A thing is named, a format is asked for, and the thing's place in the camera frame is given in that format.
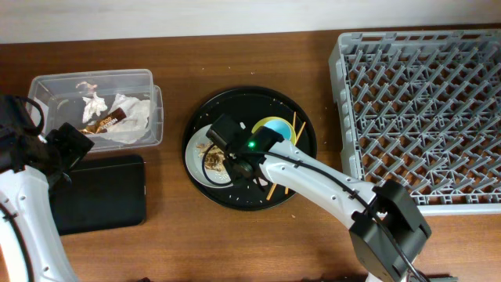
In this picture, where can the light blue cup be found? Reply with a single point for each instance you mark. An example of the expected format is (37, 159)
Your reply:
(281, 127)

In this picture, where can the small white tissue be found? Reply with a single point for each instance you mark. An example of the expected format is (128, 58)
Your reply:
(94, 105)

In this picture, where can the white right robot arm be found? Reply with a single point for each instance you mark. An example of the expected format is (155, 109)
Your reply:
(386, 228)

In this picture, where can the gold brown snack wrapper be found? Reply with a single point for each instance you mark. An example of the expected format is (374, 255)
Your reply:
(103, 124)

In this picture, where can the black rectangular tray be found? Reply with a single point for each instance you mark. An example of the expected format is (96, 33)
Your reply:
(100, 194)

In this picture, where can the food scraps on plate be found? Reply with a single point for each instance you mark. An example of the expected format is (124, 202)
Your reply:
(212, 157)

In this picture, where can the round black serving tray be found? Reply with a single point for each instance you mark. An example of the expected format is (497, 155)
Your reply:
(248, 105)

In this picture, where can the wooden chopstick left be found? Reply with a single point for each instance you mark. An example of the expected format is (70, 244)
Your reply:
(292, 139)

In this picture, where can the large crumpled white paper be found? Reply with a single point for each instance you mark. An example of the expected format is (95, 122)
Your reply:
(133, 127)

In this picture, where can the yellow-green bowl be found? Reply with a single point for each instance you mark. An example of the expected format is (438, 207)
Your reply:
(262, 121)

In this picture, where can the wooden chopstick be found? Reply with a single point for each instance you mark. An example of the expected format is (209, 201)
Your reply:
(292, 139)
(274, 185)

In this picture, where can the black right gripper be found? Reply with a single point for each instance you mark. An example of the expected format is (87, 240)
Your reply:
(239, 176)

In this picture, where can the clear plastic waste bin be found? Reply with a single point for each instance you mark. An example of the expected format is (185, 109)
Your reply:
(60, 99)

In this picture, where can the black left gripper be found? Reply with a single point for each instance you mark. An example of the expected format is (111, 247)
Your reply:
(75, 144)

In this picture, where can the wooden chopstick right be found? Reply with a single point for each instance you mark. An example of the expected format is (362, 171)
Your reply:
(274, 185)

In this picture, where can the grey plate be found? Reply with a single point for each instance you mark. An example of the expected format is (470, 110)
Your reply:
(193, 157)

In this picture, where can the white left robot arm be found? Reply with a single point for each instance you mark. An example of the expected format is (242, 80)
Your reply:
(30, 165)

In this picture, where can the grey dishwasher rack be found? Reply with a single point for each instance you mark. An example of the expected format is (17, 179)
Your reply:
(422, 108)

